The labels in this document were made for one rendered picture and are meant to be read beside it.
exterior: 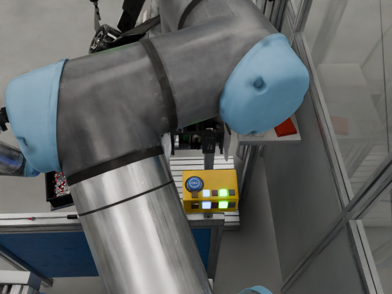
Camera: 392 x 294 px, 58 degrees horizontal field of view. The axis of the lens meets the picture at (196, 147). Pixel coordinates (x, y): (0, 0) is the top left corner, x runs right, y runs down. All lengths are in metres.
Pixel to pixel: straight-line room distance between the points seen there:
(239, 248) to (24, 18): 2.72
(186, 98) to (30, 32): 3.27
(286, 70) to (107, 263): 0.18
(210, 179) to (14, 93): 0.83
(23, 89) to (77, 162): 0.06
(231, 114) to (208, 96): 0.02
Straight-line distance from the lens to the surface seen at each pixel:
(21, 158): 1.06
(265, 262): 2.10
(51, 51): 3.26
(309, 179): 1.48
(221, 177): 1.05
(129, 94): 0.25
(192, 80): 0.26
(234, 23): 0.29
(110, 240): 0.25
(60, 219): 1.30
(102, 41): 1.19
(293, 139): 1.43
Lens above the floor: 1.99
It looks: 56 degrees down
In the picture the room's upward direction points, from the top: straight up
